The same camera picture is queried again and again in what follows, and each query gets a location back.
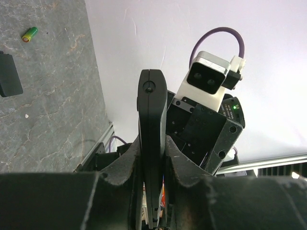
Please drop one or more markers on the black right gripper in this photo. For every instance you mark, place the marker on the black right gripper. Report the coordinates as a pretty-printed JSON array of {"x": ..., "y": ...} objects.
[{"x": 203, "y": 135}]

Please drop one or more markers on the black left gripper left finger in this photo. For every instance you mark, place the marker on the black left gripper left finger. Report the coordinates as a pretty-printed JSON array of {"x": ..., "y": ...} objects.
[{"x": 110, "y": 199}]

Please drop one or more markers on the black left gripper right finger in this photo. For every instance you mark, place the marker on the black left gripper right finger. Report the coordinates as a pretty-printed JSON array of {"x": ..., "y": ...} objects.
[{"x": 203, "y": 202}]

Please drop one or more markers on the black remote control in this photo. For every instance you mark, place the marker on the black remote control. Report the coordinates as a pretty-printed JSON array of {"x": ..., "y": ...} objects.
[{"x": 152, "y": 109}]

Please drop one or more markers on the black battery cover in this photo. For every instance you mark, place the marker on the black battery cover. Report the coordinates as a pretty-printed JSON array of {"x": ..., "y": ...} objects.
[{"x": 10, "y": 84}]

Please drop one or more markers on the green yellow battery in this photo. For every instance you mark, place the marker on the green yellow battery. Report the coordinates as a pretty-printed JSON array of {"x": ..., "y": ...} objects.
[{"x": 30, "y": 34}]

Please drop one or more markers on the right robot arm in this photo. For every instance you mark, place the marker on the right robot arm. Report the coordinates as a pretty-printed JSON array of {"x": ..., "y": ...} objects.
[{"x": 202, "y": 134}]

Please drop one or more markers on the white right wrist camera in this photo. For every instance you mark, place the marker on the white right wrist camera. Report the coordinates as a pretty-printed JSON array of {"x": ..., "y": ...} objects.
[{"x": 208, "y": 78}]

